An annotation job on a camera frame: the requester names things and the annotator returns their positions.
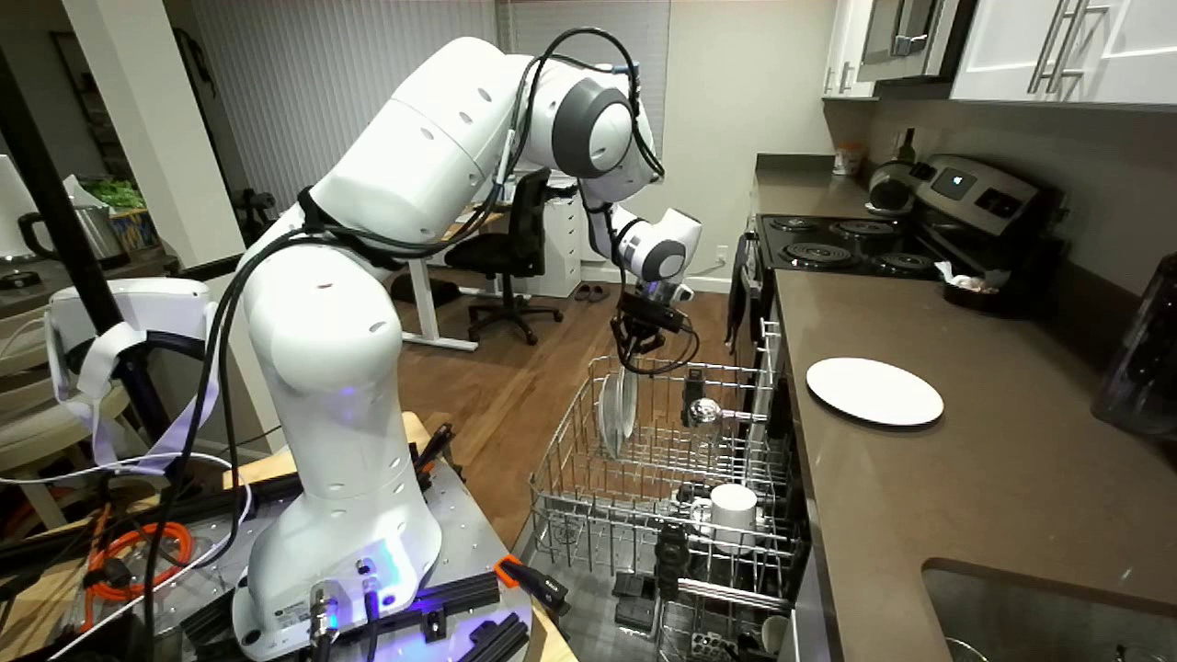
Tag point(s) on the white drawer cabinet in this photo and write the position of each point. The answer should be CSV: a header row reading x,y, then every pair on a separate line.
x,y
567,251

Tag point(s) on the black and steel stove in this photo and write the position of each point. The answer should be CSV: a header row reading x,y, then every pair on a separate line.
x,y
849,243

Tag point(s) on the clear drinking glass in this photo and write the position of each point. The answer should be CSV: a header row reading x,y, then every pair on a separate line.
x,y
705,414

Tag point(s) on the orange and black clamp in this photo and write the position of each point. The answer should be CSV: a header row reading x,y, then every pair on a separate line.
x,y
538,583

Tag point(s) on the wooden top desk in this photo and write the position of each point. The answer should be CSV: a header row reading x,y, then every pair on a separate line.
x,y
423,300

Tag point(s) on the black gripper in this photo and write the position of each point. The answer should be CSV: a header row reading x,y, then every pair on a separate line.
x,y
654,318

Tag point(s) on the black stand pole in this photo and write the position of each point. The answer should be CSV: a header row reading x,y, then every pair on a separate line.
x,y
61,234

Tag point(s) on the white mug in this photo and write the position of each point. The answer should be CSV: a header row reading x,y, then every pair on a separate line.
x,y
732,506

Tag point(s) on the steel microwave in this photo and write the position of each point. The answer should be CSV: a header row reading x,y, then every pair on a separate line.
x,y
905,37

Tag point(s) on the steel kitchen sink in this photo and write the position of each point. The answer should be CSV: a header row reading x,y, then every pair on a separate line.
x,y
1042,619

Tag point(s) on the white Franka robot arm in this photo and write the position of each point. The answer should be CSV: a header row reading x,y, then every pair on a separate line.
x,y
331,405

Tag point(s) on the dark cutlery basket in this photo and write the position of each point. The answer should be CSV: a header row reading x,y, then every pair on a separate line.
x,y
667,556

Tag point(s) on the metal robot table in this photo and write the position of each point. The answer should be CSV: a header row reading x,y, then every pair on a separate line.
x,y
471,528

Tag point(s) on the green leafy item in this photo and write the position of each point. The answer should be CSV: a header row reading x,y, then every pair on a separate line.
x,y
113,196

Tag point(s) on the white upper cabinet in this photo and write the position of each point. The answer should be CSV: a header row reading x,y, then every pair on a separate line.
x,y
849,50
1106,50

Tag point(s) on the black office chair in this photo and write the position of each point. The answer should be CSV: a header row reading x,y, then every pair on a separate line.
x,y
503,251

